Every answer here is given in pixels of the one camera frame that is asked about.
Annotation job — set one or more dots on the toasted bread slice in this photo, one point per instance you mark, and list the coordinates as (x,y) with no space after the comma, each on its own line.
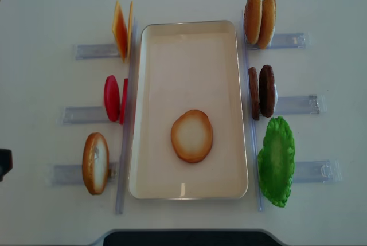
(192,136)

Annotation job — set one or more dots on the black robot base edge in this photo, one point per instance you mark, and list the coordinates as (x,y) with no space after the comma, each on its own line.
(189,238)

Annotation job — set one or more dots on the dark brown meat patty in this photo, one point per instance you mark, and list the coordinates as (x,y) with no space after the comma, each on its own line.
(267,96)

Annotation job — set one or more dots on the bread slice on stand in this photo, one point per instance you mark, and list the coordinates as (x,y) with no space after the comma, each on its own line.
(95,165)

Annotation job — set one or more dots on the clear holder for cheese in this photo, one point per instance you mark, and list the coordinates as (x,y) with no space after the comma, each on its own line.
(96,51)

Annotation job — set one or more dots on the orange cheese slice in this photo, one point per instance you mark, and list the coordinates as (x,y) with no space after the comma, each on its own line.
(119,30)

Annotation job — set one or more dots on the green lettuce leaf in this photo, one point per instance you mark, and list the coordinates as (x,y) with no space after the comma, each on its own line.
(276,162)

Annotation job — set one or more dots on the clear holder for tomato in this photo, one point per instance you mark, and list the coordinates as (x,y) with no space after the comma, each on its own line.
(83,115)

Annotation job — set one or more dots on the yellow cheese slice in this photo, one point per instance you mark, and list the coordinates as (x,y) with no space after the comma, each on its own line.
(130,24)

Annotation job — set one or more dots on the clear holder for patties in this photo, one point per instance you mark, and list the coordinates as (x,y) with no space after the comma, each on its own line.
(295,105)

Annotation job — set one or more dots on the clear holder for bread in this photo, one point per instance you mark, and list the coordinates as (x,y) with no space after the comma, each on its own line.
(64,175)

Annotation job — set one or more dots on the clear holder for lettuce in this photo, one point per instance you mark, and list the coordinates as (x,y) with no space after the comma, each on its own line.
(325,171)

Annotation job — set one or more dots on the cream rectangular tray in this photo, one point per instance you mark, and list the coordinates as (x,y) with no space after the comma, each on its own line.
(184,67)

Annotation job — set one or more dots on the golden bun top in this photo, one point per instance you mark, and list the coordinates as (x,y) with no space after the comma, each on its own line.
(252,20)

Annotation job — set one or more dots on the golden bun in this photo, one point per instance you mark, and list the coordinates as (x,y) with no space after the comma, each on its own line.
(252,20)
(267,23)

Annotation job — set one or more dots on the clear holder for buns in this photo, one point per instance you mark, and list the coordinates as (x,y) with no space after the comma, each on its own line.
(289,41)

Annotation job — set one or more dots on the golden bun bottom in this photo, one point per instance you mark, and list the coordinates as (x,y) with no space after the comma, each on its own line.
(267,23)

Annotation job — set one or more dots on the clear long left rail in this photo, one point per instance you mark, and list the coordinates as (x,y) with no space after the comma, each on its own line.
(119,203)

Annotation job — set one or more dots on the clear long rail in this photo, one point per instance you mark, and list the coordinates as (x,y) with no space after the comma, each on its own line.
(251,123)
(119,203)

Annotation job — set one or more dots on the clear long right rail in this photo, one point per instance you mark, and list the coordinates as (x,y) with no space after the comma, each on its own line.
(251,123)

